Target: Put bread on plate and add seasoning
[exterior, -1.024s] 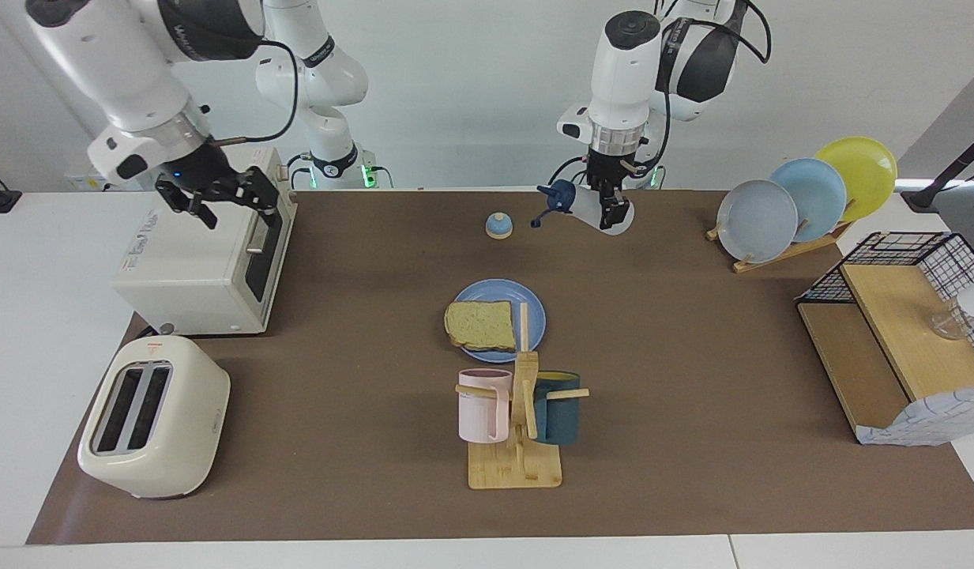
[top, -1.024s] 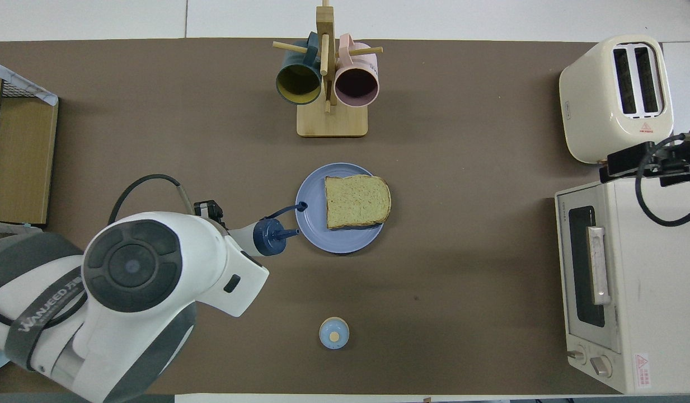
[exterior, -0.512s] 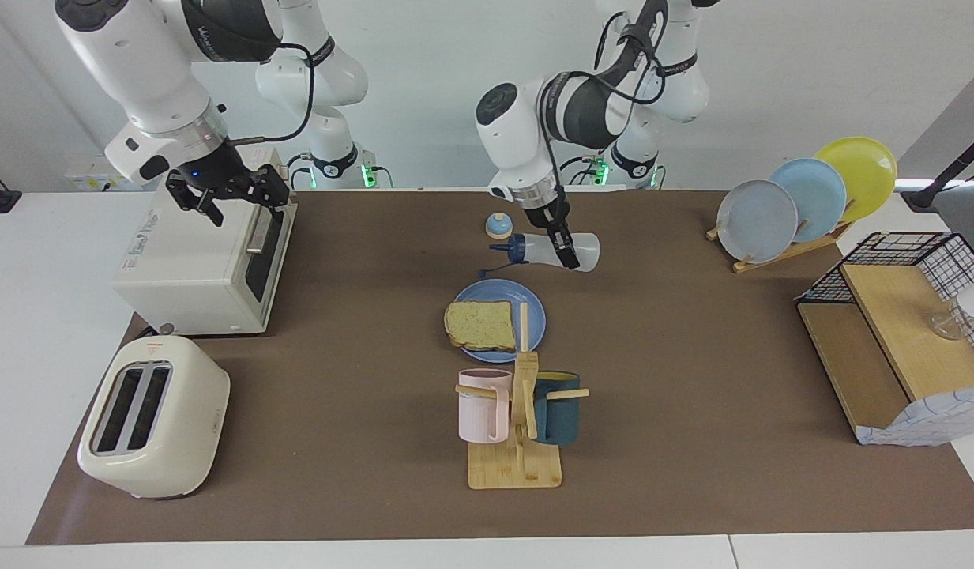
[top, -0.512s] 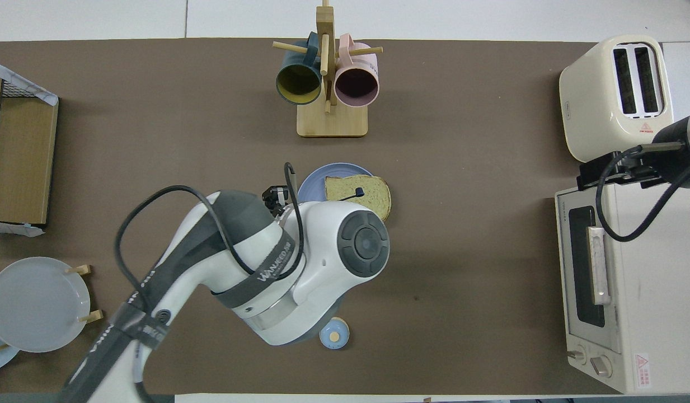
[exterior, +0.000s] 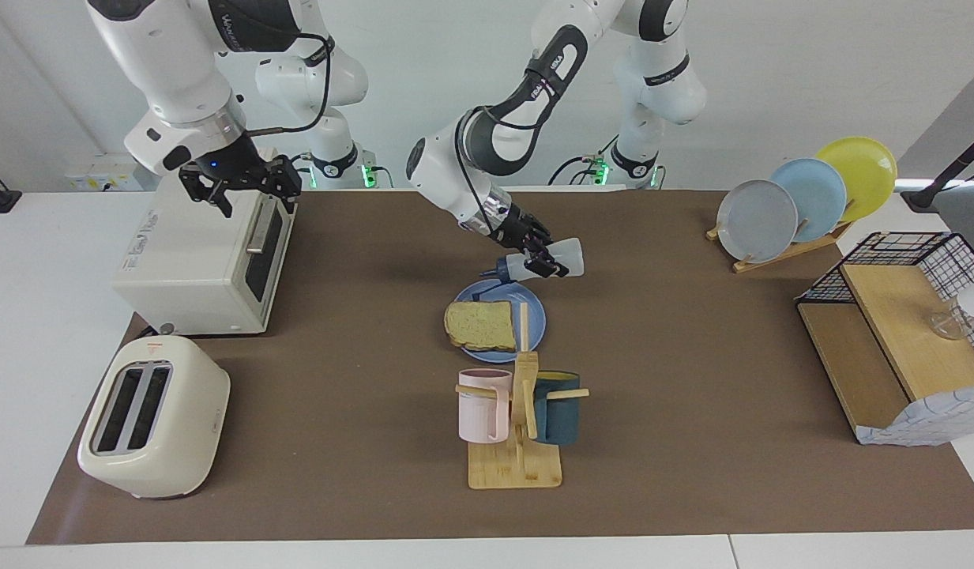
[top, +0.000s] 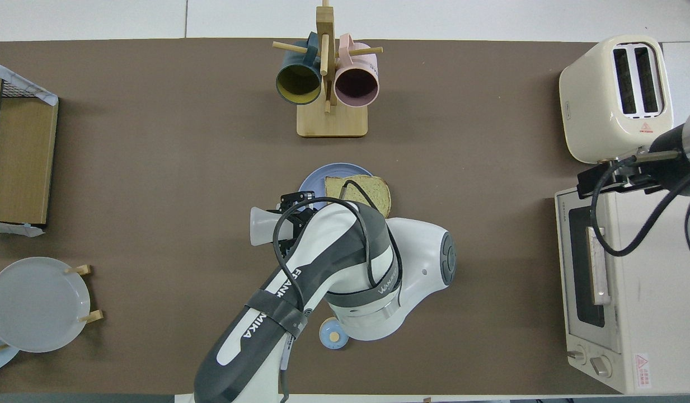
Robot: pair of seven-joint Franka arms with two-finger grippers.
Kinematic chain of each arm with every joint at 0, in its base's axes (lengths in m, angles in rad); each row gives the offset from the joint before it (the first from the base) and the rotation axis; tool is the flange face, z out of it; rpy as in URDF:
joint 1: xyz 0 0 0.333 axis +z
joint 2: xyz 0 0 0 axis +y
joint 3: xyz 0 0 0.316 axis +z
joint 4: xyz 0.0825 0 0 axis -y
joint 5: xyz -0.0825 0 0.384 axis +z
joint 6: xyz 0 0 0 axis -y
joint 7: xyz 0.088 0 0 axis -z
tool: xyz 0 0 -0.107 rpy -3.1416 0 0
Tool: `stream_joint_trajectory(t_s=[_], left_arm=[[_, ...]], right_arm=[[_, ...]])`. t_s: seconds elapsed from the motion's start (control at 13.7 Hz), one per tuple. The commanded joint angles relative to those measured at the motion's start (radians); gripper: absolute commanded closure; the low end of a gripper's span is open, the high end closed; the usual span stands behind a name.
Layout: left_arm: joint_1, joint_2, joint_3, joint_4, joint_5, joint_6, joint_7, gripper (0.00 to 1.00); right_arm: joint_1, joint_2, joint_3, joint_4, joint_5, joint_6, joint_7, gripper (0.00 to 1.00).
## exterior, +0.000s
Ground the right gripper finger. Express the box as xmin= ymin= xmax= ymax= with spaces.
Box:
xmin=254 ymin=156 xmax=303 ymax=198
xmin=179 ymin=170 xmax=233 ymax=219

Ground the translucent squeeze bottle navy cap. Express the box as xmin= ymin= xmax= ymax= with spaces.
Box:
xmin=480 ymin=237 xmax=585 ymax=284

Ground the toasted bread slice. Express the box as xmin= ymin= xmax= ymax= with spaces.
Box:
xmin=444 ymin=300 xmax=517 ymax=353

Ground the grey round plate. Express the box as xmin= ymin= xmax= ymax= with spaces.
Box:
xmin=716 ymin=179 xmax=799 ymax=264

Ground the wooden plate rack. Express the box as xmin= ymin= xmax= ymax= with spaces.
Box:
xmin=706 ymin=198 xmax=855 ymax=274

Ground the light blue round plate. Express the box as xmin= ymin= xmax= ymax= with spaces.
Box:
xmin=769 ymin=158 xmax=848 ymax=243

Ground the yellow round plate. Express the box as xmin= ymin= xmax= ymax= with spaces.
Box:
xmin=814 ymin=136 xmax=898 ymax=224

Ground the white toaster oven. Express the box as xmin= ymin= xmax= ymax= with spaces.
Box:
xmin=111 ymin=146 xmax=298 ymax=337

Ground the dark teal mug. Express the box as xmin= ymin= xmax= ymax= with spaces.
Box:
xmin=532 ymin=371 xmax=582 ymax=445

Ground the pink ribbed mug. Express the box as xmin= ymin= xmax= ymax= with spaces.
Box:
xmin=457 ymin=368 xmax=513 ymax=444

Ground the wooden mug tree stand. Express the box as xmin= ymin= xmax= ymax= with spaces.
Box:
xmin=455 ymin=303 xmax=591 ymax=490

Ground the brown table mat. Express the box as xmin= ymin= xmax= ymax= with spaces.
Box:
xmin=26 ymin=188 xmax=974 ymax=546

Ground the cream two-slot toaster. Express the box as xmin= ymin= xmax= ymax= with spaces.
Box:
xmin=77 ymin=335 xmax=231 ymax=500

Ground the wooden two-tier shelf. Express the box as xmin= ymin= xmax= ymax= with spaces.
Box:
xmin=796 ymin=263 xmax=974 ymax=445

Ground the clear glass cup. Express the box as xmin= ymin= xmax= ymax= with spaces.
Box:
xmin=929 ymin=307 xmax=969 ymax=341

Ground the white checked cloth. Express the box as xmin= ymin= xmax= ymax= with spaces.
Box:
xmin=856 ymin=387 xmax=974 ymax=447

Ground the grey rounded cover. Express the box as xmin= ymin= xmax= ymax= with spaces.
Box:
xmin=933 ymin=183 xmax=974 ymax=266

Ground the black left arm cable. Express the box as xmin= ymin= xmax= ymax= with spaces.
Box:
xmin=453 ymin=47 xmax=582 ymax=230

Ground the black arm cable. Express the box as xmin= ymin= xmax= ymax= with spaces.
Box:
xmin=242 ymin=32 xmax=333 ymax=137
xmin=453 ymin=47 xmax=582 ymax=230

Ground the white wall power box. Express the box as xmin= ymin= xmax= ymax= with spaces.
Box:
xmin=64 ymin=153 xmax=152 ymax=192

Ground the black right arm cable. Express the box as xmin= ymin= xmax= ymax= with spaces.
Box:
xmin=242 ymin=32 xmax=333 ymax=137

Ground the black wire basket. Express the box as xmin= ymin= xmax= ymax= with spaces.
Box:
xmin=795 ymin=232 xmax=974 ymax=372

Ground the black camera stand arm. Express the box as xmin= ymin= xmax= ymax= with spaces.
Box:
xmin=901 ymin=126 xmax=974 ymax=213

